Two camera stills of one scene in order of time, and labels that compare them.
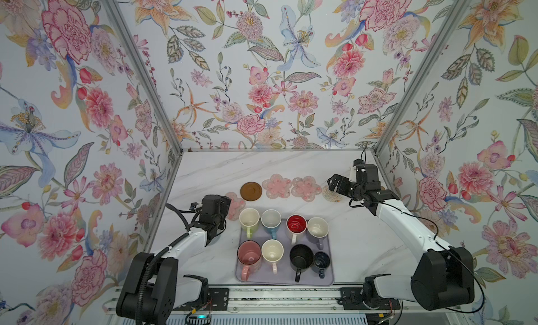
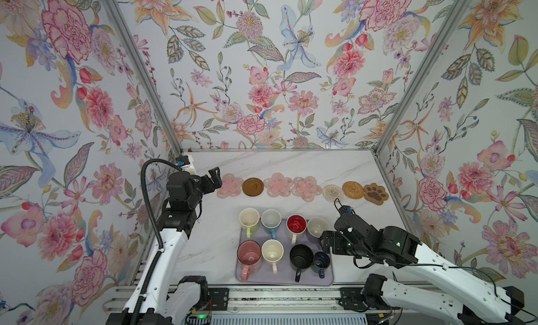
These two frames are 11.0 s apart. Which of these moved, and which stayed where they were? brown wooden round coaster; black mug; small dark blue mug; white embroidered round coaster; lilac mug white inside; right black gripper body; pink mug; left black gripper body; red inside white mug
Moved: left black gripper body; right black gripper body; brown wooden round coaster
Stayed: small dark blue mug; white embroidered round coaster; pink mug; red inside white mug; black mug; lilac mug white inside
